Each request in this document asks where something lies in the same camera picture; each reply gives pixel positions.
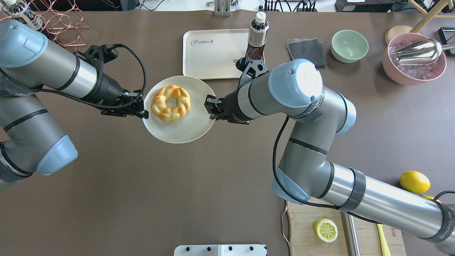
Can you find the metal bracket at table edge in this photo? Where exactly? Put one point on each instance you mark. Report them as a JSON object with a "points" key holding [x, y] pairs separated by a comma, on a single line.
{"points": [[222, 8]]}

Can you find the black box frame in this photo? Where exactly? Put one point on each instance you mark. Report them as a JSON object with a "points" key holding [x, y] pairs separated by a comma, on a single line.
{"points": [[447, 36]]}

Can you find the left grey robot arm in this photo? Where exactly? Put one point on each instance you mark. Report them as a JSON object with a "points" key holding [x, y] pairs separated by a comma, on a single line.
{"points": [[30, 61]]}

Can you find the pink bowl with ice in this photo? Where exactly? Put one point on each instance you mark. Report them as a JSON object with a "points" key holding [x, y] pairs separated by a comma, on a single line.
{"points": [[410, 74]]}

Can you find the metal ice scoop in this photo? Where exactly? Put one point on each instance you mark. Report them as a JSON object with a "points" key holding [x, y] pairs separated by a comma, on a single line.
{"points": [[424, 52]]}

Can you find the wooden stand legs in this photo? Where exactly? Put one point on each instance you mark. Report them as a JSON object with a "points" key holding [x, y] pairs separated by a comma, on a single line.
{"points": [[432, 14]]}

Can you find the dark grey folded cloth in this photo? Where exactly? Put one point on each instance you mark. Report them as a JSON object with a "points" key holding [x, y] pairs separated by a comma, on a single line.
{"points": [[309, 49]]}

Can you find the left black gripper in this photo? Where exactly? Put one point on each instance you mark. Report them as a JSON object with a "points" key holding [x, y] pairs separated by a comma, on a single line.
{"points": [[107, 89]]}

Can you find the copper wire bottle rack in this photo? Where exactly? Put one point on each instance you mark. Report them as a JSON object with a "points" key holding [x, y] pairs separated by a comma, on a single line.
{"points": [[63, 21]]}

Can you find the white round plate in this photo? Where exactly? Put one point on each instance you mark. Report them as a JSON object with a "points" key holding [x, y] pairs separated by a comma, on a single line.
{"points": [[193, 125]]}

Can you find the green bowl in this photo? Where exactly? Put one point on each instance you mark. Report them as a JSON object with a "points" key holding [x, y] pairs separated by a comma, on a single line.
{"points": [[348, 46]]}

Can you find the yellow handled knife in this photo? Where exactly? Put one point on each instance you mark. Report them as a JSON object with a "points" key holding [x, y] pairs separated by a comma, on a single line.
{"points": [[385, 251]]}

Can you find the wooden cutting board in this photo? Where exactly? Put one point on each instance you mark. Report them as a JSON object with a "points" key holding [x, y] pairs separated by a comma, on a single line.
{"points": [[304, 241]]}

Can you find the white mount plate with bolts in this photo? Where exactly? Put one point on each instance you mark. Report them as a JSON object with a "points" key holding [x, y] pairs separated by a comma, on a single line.
{"points": [[222, 250]]}

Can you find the dark drink bottle white cap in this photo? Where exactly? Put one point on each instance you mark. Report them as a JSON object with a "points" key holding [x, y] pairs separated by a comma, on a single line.
{"points": [[257, 36]]}

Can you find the halved lemon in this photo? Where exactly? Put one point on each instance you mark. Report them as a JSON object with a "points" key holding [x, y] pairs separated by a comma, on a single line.
{"points": [[326, 230]]}

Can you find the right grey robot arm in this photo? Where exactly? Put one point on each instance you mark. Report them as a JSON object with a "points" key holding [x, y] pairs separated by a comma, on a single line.
{"points": [[296, 89]]}

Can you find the whole yellow lemon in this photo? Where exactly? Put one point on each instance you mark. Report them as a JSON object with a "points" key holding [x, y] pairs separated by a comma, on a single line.
{"points": [[414, 182]]}

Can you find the round wooden lid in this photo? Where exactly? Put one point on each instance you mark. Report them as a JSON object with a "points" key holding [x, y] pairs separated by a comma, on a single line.
{"points": [[395, 31]]}

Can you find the cream rectangular tray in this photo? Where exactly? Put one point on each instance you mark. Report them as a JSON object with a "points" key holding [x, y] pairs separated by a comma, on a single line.
{"points": [[212, 54]]}

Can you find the braided yellow donut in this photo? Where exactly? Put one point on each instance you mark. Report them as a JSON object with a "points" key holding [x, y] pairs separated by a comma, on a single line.
{"points": [[166, 113]]}

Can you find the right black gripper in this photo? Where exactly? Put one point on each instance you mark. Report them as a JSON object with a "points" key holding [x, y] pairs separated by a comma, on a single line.
{"points": [[231, 105]]}

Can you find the bottle in copper rack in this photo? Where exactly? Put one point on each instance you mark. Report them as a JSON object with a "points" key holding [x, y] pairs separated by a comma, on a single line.
{"points": [[21, 12]]}

